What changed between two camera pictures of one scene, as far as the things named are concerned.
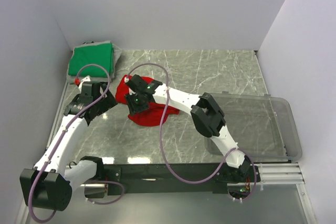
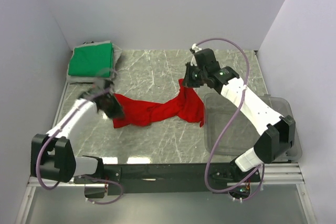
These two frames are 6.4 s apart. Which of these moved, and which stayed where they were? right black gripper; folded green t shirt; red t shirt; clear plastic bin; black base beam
Moved: red t shirt; right black gripper
Stayed: folded green t shirt; black base beam; clear plastic bin
